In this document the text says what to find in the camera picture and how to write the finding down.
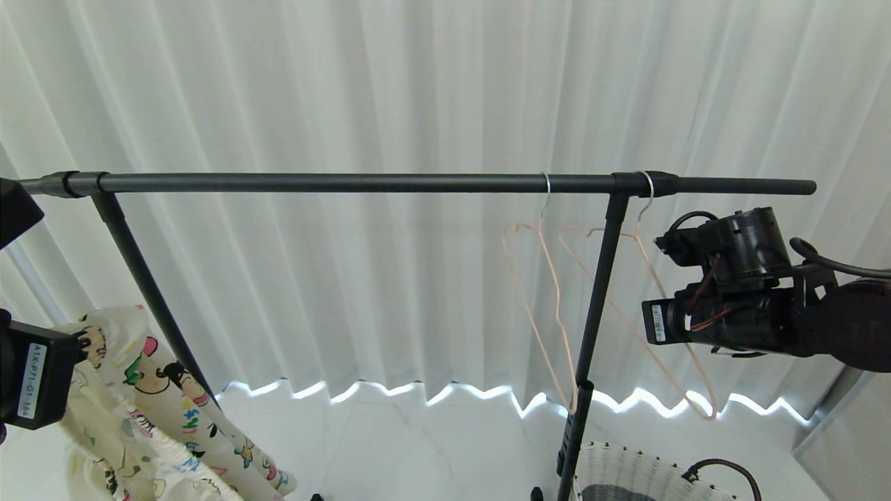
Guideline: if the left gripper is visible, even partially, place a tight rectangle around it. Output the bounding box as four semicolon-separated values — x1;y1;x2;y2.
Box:
0;310;81;446

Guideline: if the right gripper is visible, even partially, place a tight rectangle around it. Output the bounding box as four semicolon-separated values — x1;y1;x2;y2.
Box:
642;287;801;349

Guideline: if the cream printed garment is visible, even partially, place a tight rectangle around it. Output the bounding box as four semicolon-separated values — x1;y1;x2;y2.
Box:
54;305;298;501

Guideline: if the pink clothes hanger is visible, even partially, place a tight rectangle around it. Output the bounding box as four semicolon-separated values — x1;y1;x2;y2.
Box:
557;173;718;420
503;174;578;415

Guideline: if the white laundry basket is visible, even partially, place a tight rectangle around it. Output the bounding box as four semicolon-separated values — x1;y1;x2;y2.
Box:
569;442;764;501

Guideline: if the black clothes rack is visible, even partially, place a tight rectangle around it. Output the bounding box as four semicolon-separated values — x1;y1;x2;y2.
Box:
19;170;817;501

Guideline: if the white curtain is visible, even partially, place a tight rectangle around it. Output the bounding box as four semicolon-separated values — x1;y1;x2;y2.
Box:
0;0;891;427

